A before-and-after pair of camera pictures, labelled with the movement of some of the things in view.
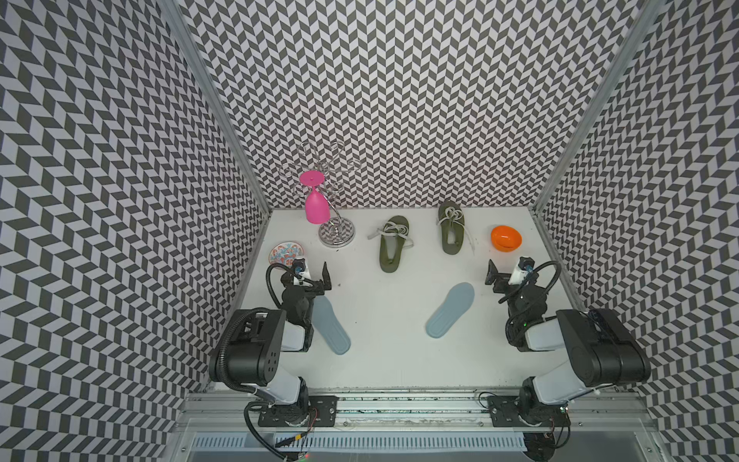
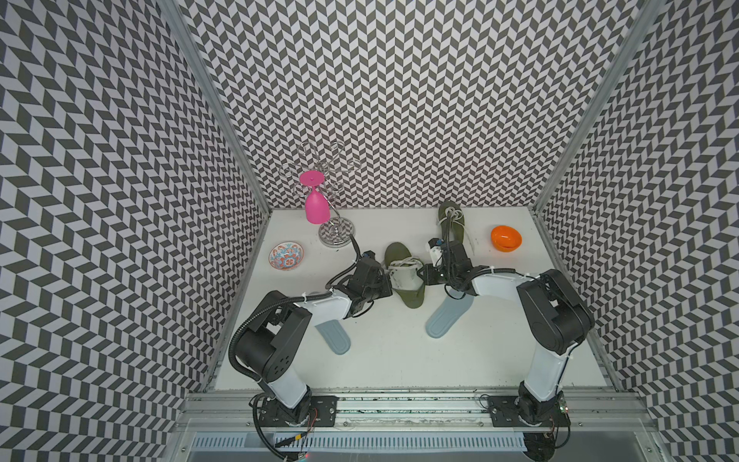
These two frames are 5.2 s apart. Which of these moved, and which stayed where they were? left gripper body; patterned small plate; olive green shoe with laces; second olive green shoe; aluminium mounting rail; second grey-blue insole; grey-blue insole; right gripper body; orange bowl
Moved: right gripper body; left gripper body; olive green shoe with laces
Stayed: second olive green shoe; patterned small plate; orange bowl; aluminium mounting rail; grey-blue insole; second grey-blue insole
